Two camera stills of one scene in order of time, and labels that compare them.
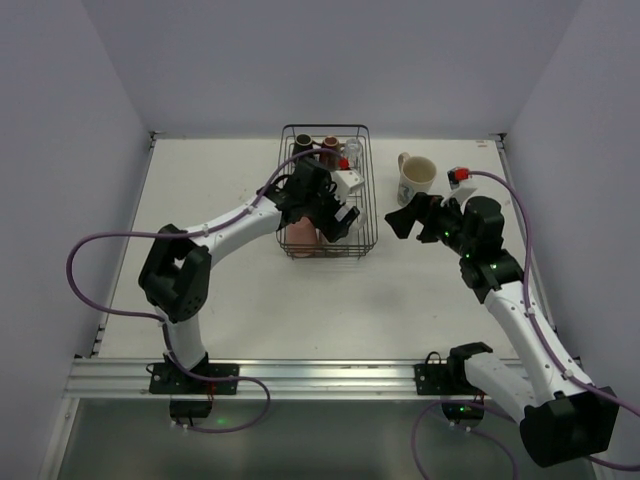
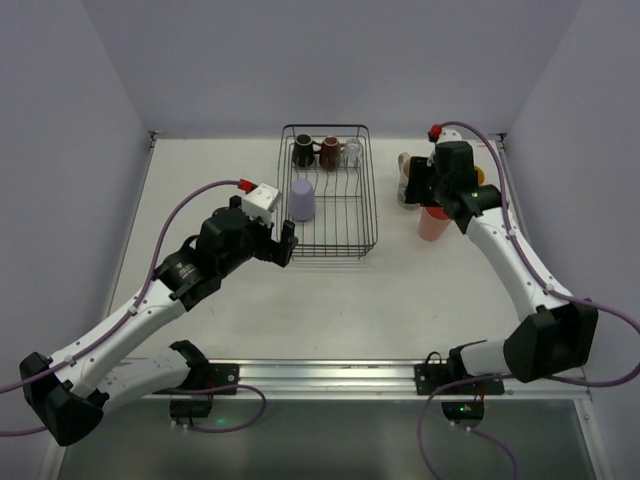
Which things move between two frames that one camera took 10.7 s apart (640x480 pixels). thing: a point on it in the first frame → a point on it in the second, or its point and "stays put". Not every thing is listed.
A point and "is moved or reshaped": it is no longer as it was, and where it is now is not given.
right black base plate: [436, 379] stays put
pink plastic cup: [302, 237] is moved or reshaped
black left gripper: [333, 220] → [273, 247]
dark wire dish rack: [330, 192] stays put
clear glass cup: [353, 149] stays put
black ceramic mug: [303, 142] stays put
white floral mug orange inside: [351, 237] → [480, 176]
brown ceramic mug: [330, 159] stays put
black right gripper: [424, 218] → [417, 183]
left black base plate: [164, 380] stays put
